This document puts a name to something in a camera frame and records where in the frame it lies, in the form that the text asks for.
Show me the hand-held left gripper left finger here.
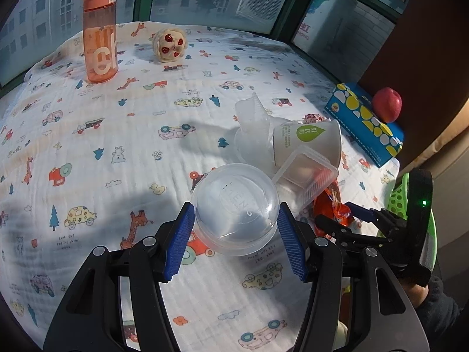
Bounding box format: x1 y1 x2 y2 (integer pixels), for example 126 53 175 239
43 202 196 352

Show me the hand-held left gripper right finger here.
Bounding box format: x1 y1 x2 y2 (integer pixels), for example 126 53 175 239
276 202 430 352

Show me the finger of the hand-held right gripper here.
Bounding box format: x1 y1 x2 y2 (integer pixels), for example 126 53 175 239
344 202 395 234
314 214 390 254

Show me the orange snack wrapper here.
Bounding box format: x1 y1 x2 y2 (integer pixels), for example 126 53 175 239
312 185 354 237

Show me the green plastic basket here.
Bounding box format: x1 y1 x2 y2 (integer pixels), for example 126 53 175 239
388 172 438 265

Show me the clear round plastic bowl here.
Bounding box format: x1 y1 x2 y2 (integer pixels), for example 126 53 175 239
191 164 281 257

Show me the white plastic cup lid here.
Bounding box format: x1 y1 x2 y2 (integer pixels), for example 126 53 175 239
234 117 290 165

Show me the clear plastic container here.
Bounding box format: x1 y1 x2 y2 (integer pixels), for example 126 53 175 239
234 93 273 136

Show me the person's right forearm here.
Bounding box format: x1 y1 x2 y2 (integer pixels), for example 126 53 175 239
399 275 463 352

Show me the clear rectangular plastic box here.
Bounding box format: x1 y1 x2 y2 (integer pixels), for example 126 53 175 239
272 146 339 206

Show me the white paper cup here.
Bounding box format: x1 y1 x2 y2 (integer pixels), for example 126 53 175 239
272 119 343 167

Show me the blue tissue box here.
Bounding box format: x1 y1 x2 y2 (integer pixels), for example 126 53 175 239
324 82 404 167

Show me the red apple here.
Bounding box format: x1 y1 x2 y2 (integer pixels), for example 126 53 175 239
373 87 402 123

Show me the printed blanket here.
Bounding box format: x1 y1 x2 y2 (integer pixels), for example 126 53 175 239
0 22 404 352

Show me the beige plush toy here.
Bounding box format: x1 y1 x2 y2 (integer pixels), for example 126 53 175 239
152 27 187 63

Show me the orange water bottle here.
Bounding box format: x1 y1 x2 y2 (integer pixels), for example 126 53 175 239
79 0 118 83

